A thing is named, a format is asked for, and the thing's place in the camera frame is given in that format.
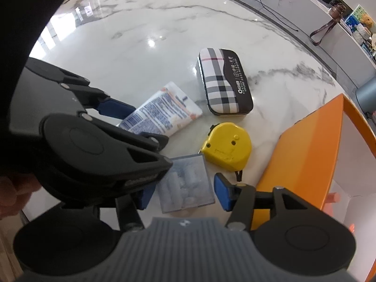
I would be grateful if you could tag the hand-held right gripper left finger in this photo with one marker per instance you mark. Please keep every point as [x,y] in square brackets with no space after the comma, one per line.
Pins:
[146,198]

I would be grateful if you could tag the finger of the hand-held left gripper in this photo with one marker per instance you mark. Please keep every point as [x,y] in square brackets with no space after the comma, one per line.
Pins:
[117,109]
[152,142]

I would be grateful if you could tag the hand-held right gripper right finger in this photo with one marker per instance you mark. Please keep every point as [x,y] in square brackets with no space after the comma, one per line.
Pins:
[223,192]

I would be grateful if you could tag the white tube with blue print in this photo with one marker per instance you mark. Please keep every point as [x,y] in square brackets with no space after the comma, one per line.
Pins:
[164,111]

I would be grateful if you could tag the clear plastic box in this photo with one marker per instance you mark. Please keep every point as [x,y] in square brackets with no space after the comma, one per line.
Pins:
[188,183]

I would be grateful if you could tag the yellow tape measure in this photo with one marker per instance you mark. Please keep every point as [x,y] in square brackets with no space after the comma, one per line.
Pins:
[227,145]

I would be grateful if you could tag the orange cardboard box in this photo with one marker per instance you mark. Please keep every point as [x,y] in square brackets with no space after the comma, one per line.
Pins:
[305,158]

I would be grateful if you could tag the person's left hand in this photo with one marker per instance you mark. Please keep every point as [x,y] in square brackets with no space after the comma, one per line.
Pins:
[16,196]

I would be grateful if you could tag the plaid hard case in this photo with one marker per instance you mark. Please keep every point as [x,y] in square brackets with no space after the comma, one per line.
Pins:
[224,79]

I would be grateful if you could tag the grey metal trash can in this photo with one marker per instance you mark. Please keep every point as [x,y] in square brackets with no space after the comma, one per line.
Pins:
[367,95]

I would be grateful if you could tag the poster with plush toy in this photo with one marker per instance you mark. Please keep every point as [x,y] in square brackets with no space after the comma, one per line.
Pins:
[359,25]

